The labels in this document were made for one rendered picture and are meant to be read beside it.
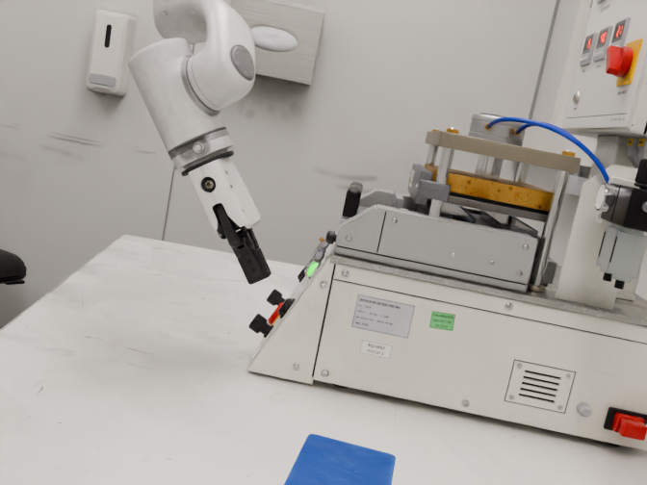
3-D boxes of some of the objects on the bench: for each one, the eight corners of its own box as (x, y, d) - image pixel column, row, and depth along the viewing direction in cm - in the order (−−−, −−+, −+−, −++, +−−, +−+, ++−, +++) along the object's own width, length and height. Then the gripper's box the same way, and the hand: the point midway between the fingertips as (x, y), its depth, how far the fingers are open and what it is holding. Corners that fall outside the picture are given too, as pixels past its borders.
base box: (578, 373, 126) (603, 279, 123) (660, 472, 89) (699, 342, 86) (280, 311, 128) (298, 217, 126) (241, 383, 91) (265, 252, 89)
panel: (279, 311, 126) (342, 226, 123) (248, 366, 97) (330, 256, 94) (270, 304, 126) (332, 219, 123) (237, 357, 97) (318, 247, 94)
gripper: (194, 165, 104) (245, 279, 106) (162, 169, 89) (224, 302, 91) (240, 143, 103) (292, 259, 105) (217, 144, 88) (277, 280, 90)
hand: (254, 266), depth 97 cm, fingers closed
